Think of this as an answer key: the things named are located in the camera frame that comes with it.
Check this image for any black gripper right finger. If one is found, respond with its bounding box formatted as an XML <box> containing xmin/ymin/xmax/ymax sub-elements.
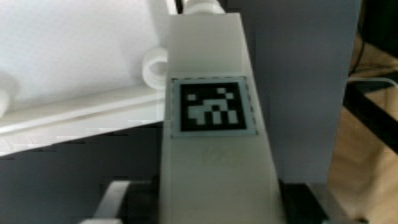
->
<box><xmin>279</xmin><ymin>182</ymin><xmax>368</xmax><ymax>224</ymax></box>

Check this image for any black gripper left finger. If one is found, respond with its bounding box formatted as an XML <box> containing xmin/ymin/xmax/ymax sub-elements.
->
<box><xmin>79</xmin><ymin>180</ymin><xmax>159</xmax><ymax>224</ymax></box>

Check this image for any white desk leg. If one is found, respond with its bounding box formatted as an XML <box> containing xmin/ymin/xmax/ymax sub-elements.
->
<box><xmin>160</xmin><ymin>0</ymin><xmax>287</xmax><ymax>224</ymax></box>

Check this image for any white desk top panel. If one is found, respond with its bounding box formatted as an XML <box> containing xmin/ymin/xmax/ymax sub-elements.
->
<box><xmin>0</xmin><ymin>0</ymin><xmax>176</xmax><ymax>156</ymax></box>

